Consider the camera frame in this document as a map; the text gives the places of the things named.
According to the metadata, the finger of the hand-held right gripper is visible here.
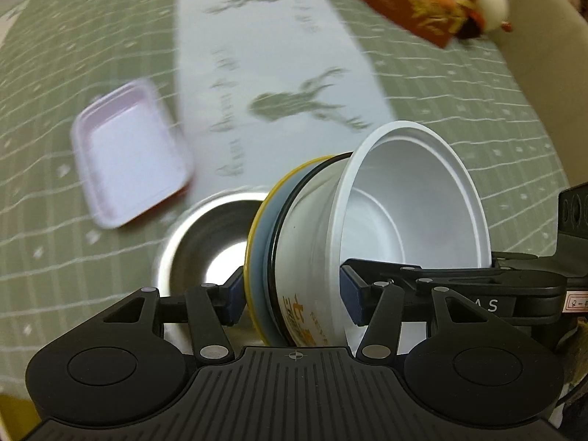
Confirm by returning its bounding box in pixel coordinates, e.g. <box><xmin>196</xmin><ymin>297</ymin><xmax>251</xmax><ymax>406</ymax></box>
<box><xmin>340</xmin><ymin>258</ymin><xmax>567</xmax><ymax>297</ymax></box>
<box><xmin>491</xmin><ymin>252</ymin><xmax>541</xmax><ymax>267</ymax></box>

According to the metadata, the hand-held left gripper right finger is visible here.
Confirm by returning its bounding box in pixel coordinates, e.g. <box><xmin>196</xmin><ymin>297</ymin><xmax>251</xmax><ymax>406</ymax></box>
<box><xmin>340</xmin><ymin>269</ymin><xmax>465</xmax><ymax>360</ymax></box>

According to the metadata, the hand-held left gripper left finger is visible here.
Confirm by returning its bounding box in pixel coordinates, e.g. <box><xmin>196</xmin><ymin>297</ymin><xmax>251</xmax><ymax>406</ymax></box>
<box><xmin>103</xmin><ymin>266</ymin><xmax>247</xmax><ymax>363</ymax></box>

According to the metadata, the blue enamel bowl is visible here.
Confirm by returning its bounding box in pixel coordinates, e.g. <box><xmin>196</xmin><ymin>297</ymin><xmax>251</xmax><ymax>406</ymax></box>
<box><xmin>258</xmin><ymin>153</ymin><xmax>355</xmax><ymax>346</ymax></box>

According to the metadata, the white yellow-rimmed bowl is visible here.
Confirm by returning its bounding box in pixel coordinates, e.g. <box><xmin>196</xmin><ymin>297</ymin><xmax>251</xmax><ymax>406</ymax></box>
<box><xmin>246</xmin><ymin>155</ymin><xmax>332</xmax><ymax>345</ymax></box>

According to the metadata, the stainless steel bowl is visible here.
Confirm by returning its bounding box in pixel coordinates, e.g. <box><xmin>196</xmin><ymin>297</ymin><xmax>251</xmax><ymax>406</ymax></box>
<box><xmin>154</xmin><ymin>193</ymin><xmax>273</xmax><ymax>300</ymax></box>

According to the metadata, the white plastic bowl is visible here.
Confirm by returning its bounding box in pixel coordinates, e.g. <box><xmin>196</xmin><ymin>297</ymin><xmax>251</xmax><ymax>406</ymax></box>
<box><xmin>276</xmin><ymin>121</ymin><xmax>494</xmax><ymax>348</ymax></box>

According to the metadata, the white and red rectangular tray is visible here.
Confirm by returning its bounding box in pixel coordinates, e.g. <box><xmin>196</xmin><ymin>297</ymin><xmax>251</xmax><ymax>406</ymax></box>
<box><xmin>70</xmin><ymin>78</ymin><xmax>196</xmax><ymax>231</ymax></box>

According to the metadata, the beige sofa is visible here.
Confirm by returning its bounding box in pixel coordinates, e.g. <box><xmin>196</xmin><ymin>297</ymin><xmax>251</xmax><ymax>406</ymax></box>
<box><xmin>494</xmin><ymin>0</ymin><xmax>588</xmax><ymax>189</ymax></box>

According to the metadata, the white deer-print table runner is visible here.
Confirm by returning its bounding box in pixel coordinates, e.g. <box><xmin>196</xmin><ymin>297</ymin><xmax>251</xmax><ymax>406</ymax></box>
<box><xmin>175</xmin><ymin>0</ymin><xmax>397</xmax><ymax>204</ymax></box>

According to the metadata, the white round toy figure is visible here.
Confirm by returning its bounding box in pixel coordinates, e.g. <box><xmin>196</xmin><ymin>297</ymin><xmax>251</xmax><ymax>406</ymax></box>
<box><xmin>455</xmin><ymin>0</ymin><xmax>513</xmax><ymax>40</ymax></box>

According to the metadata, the red snack bag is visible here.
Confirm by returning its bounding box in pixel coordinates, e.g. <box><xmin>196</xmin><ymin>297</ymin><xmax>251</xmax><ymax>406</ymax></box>
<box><xmin>355</xmin><ymin>0</ymin><xmax>504</xmax><ymax>51</ymax></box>

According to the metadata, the green checked tablecloth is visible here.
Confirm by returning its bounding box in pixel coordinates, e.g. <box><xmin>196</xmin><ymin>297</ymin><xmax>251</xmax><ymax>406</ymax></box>
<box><xmin>0</xmin><ymin>0</ymin><xmax>576</xmax><ymax>377</ymax></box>

